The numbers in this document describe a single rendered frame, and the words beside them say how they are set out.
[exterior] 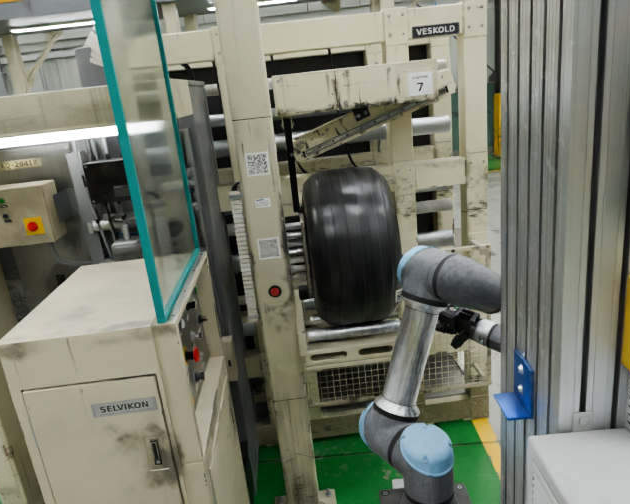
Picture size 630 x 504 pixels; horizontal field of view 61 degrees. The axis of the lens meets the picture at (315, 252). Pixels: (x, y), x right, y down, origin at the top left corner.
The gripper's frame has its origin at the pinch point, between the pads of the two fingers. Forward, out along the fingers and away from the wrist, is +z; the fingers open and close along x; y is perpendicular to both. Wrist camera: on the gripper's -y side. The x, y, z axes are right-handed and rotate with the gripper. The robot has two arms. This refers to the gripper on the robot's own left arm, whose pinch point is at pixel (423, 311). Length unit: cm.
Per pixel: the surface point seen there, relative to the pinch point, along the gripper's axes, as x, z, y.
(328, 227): 7.9, 25.2, 31.8
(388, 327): 3.8, 13.5, -11.4
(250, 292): 28, 52, 8
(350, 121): -45, 60, 36
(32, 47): -263, 1087, -52
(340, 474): 28, 42, -104
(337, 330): 16.4, 25.6, -7.6
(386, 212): -7.9, 14.8, 29.9
